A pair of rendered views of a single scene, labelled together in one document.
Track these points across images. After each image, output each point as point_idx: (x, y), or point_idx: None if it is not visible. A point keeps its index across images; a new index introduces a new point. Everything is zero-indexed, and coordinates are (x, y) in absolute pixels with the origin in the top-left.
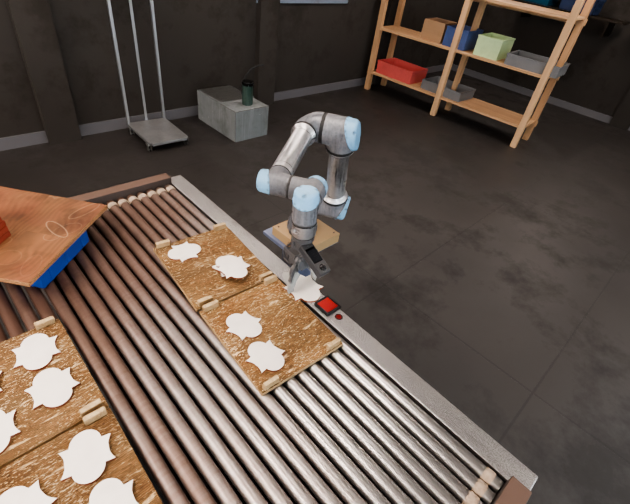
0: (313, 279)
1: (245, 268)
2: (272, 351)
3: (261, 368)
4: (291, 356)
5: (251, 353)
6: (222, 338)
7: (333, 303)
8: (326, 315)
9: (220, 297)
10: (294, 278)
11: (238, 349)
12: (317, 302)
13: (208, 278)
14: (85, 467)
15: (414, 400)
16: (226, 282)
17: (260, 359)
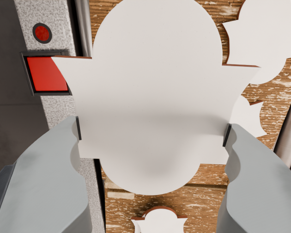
0: (79, 125)
1: (145, 219)
2: (245, 39)
3: None
4: (219, 1)
5: (278, 64)
6: (278, 126)
7: (33, 69)
8: (67, 53)
9: (211, 191)
10: (287, 202)
11: (280, 89)
12: (65, 92)
13: (197, 224)
14: None
15: None
16: (182, 208)
17: (280, 38)
